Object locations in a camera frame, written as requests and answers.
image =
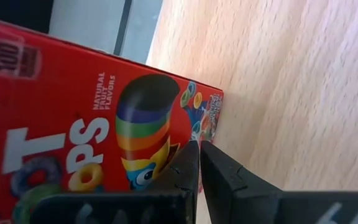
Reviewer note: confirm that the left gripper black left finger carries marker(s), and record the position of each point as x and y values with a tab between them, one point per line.
179	186

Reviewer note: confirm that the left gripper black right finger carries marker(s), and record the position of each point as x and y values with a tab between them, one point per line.
228	193

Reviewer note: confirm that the light wooden shelf board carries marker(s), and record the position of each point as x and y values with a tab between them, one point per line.
291	93

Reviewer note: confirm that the red Froot Loops cereal box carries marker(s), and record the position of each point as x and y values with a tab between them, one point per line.
57	93

